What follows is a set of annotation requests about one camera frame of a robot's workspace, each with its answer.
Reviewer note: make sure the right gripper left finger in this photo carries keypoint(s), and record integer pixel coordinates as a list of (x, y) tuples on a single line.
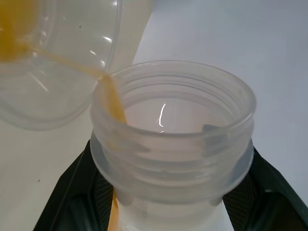
[(72, 204)]

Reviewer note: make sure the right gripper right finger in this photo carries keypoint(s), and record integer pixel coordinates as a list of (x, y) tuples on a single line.
[(269, 211)]

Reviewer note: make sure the large clear plastic bottle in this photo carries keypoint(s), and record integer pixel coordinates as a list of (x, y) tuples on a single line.
[(168, 163)]

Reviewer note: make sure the clear plastic measuring cylinder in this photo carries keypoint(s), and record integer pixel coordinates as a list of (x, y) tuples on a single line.
[(60, 91)]

